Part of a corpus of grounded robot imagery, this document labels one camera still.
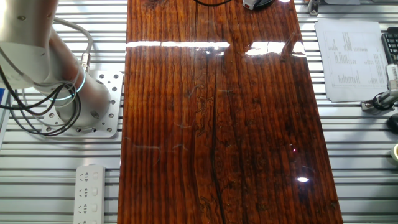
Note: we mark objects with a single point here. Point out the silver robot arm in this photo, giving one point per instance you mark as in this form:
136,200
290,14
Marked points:
25,46

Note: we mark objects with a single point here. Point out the brown wooden board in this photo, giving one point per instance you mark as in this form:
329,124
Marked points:
217,140

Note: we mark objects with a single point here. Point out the white power strip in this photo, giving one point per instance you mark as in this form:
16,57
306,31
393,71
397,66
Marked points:
89,196

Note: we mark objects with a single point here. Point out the printed paper sheets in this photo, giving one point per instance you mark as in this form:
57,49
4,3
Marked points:
351,59

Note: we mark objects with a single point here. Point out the grey metal clamp tool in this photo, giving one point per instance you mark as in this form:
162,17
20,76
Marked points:
367,105

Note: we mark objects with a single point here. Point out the black round object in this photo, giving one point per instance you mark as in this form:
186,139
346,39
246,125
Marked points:
393,123

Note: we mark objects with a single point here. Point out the pale tape roll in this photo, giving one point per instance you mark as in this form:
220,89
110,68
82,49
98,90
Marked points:
395,152

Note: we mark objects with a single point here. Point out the black keyboard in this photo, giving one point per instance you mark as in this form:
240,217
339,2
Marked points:
391,45

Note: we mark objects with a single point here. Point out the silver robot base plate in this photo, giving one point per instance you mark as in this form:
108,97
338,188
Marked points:
113,93

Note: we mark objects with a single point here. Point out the small metal bracket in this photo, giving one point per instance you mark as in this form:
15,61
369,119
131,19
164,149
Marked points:
313,7

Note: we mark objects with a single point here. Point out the ribbed silver exterior camera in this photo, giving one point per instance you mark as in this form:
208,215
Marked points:
392,77

